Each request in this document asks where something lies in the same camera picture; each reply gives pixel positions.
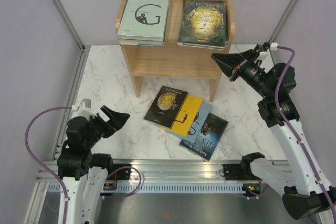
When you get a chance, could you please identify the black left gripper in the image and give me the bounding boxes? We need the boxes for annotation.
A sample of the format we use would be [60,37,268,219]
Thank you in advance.
[83,104,130,147]

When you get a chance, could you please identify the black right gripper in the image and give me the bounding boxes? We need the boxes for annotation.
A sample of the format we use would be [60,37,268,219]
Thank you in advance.
[212,48,273,98]

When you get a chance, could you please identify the purple Robinson Crusoe book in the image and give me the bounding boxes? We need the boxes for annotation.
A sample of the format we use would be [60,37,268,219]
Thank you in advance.
[223,3,228,46]

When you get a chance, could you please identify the green Alice Wonderland book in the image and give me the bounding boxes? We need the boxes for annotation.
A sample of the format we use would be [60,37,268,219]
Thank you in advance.
[177,0,225,50]

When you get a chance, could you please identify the blue 20000 Leagues book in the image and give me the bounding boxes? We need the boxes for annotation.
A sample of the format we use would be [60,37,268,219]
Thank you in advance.
[119,39,164,46]

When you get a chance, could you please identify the pale green Gatsby book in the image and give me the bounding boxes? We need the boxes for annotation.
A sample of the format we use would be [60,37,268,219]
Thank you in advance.
[117,0,170,41]

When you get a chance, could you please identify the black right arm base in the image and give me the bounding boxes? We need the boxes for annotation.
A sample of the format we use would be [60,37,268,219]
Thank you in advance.
[218,163,259,181]

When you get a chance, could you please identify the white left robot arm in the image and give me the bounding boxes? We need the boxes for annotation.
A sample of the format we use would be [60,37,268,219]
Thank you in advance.
[57,105,130,223]

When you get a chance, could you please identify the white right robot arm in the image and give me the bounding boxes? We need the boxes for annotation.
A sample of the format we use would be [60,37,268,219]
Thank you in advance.
[211,49,335,220]

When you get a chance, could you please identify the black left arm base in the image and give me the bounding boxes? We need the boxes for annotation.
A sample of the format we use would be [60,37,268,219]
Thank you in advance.
[106,163,131,182]

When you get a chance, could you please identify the light blue paperback book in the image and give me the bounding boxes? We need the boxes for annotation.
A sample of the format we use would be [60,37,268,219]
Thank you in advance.
[182,102,212,143]

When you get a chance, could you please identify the black Moon and Sixpence book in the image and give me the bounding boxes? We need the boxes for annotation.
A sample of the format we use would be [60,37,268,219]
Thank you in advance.
[143,86,188,129]

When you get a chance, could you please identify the wooden two-tier shelf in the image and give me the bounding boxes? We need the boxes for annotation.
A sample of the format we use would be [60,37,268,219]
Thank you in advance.
[115,0,236,101]

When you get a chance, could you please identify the dark Wuthering Heights book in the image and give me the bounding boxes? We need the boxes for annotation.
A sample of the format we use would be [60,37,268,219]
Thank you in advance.
[179,113,228,162]

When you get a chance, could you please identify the yellow paperback book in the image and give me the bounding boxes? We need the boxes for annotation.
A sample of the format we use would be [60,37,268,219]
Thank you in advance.
[159,94,203,136]

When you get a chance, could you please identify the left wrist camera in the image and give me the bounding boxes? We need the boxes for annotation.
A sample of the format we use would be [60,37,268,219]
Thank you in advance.
[71,99,96,120]

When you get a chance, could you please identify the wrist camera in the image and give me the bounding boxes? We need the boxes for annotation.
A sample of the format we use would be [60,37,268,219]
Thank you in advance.
[255,42,279,61]
[71,99,96,120]

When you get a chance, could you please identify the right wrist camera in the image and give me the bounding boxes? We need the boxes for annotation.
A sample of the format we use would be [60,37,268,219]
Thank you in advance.
[255,42,279,61]

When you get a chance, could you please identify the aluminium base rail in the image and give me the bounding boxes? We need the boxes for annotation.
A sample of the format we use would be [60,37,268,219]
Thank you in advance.
[36,159,323,183]

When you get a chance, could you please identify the white slotted cable duct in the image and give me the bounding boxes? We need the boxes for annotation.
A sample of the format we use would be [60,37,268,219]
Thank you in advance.
[46,183,259,194]

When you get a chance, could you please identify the right aluminium frame post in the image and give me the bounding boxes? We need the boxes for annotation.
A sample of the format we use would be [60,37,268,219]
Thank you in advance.
[268,0,299,43]

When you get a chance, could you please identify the aluminium frame post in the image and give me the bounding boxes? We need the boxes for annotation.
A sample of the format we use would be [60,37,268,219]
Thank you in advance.
[36,0,86,53]
[268,0,299,43]

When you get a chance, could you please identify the left aluminium frame post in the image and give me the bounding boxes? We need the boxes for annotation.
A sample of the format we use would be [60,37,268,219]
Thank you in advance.
[36,0,86,53]

